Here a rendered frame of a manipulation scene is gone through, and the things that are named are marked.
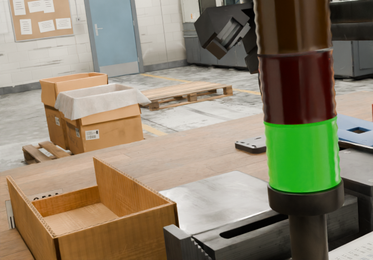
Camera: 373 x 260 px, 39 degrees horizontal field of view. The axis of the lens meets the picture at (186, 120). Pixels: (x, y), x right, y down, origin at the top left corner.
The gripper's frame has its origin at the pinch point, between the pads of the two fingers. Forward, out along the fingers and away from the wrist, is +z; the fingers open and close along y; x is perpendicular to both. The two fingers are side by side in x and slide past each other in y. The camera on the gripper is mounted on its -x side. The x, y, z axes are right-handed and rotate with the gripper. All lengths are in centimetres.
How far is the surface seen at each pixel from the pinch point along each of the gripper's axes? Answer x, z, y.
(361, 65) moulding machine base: 486, -126, -469
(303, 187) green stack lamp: -27.6, 10.5, 32.5
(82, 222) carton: -28.9, 5.8, -12.6
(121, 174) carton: -24.6, 2.2, -5.3
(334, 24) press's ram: -8.9, -2.8, 19.4
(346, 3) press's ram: -8.9, -3.7, 21.6
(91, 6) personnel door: 307, -488, -927
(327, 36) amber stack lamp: -25.8, 4.1, 35.9
